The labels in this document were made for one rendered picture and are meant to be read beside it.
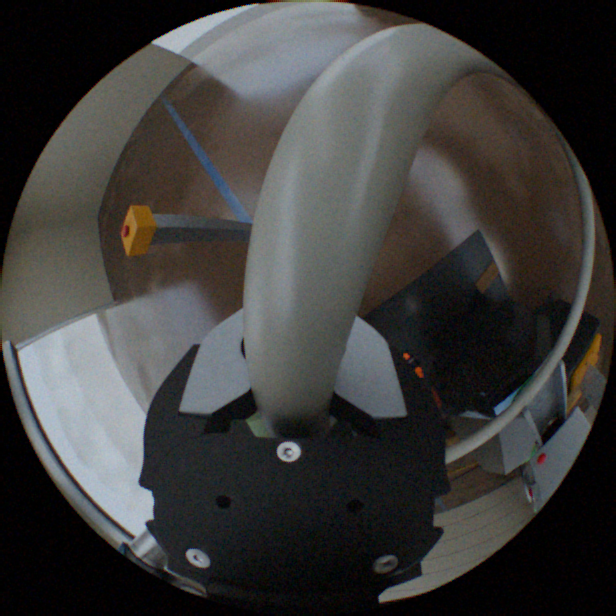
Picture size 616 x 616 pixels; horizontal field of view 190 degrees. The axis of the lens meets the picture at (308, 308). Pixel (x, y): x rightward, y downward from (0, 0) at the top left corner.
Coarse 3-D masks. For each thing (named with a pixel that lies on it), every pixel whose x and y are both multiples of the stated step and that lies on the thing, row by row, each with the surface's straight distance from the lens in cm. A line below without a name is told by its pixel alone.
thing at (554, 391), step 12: (564, 372) 49; (528, 384) 46; (552, 384) 57; (564, 384) 53; (516, 396) 46; (540, 396) 55; (552, 396) 63; (564, 396) 60; (528, 408) 54; (540, 408) 61; (552, 408) 70; (564, 408) 68; (528, 420) 48; (540, 420) 68; (564, 420) 81; (540, 444) 76
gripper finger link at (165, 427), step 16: (192, 352) 9; (176, 368) 9; (176, 384) 8; (160, 400) 8; (176, 400) 8; (160, 416) 8; (176, 416) 7; (192, 416) 7; (144, 432) 8; (160, 432) 7; (176, 432) 7; (192, 432) 7; (208, 432) 7; (144, 448) 7; (160, 448) 7; (144, 464) 7; (144, 480) 7
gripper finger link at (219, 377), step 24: (240, 312) 12; (216, 336) 10; (240, 336) 10; (216, 360) 9; (240, 360) 8; (192, 384) 8; (216, 384) 8; (240, 384) 7; (192, 408) 7; (216, 408) 7; (240, 408) 8
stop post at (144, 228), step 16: (144, 208) 74; (128, 224) 72; (144, 224) 66; (160, 224) 73; (176, 224) 77; (192, 224) 82; (208, 224) 88; (224, 224) 97; (240, 224) 109; (128, 240) 71; (144, 240) 69; (160, 240) 76; (176, 240) 81; (192, 240) 86; (208, 240) 93; (224, 240) 101; (240, 240) 111
